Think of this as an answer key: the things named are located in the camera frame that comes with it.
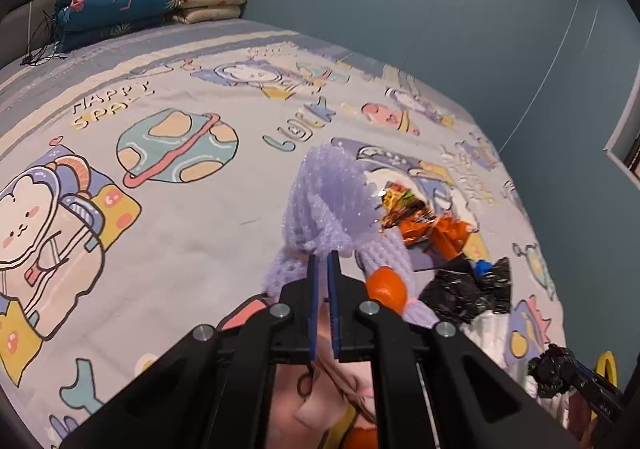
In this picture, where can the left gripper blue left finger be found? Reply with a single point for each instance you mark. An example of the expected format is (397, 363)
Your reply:
(312, 297)

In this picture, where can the white crumpled tissue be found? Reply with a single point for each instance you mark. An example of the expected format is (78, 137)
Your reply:
(488, 331)

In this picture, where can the black plastic bag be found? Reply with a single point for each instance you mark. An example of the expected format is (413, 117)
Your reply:
(553, 371)
(456, 295)

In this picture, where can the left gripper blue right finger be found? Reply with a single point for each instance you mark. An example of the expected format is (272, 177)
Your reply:
(335, 287)

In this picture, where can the purple foam fruit net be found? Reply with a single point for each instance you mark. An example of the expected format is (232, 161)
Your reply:
(331, 207)

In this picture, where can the blue flamingo print quilt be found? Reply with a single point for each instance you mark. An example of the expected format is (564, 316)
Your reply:
(78, 23)

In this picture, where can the orange snack wrapper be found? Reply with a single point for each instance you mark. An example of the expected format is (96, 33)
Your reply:
(418, 223)

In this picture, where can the cartoon space print bedsheet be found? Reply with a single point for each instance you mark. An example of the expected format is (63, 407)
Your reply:
(144, 181)

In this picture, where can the orange peel near net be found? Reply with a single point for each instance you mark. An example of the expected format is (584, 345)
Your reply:
(387, 287)

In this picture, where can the yellow rimmed trash bin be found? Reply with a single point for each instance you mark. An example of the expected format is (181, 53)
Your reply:
(606, 367)

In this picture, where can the orange peel front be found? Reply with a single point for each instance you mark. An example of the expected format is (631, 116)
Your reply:
(360, 438)

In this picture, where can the window with dark frame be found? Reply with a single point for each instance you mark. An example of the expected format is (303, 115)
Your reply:
(622, 147)

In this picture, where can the grey upholstered headboard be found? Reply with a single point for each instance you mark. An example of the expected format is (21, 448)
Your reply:
(22, 28)

